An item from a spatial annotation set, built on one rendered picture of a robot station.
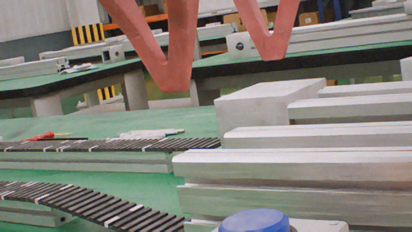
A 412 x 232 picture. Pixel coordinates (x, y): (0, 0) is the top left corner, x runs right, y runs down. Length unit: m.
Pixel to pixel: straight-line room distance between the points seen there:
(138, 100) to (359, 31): 1.72
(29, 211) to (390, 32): 1.60
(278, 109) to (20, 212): 0.30
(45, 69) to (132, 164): 2.96
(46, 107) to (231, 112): 2.43
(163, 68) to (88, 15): 8.33
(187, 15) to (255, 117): 0.39
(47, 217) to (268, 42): 0.37
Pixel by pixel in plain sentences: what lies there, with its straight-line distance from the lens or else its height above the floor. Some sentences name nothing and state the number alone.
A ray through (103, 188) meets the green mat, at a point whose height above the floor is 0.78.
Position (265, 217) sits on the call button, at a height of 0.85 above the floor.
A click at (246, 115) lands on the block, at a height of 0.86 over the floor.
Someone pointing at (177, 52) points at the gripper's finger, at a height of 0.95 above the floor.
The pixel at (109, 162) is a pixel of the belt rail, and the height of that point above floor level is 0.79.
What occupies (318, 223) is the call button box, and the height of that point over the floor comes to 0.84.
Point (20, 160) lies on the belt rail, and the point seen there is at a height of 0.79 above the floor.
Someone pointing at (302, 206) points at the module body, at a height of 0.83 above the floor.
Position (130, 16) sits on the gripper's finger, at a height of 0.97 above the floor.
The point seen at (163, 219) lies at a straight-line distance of 0.58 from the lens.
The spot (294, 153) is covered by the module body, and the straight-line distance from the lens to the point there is 0.43.
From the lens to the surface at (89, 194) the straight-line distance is 0.64.
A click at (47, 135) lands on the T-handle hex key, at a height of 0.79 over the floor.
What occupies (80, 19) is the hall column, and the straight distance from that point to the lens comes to 8.82.
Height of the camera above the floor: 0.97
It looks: 9 degrees down
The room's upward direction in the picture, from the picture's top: 10 degrees counter-clockwise
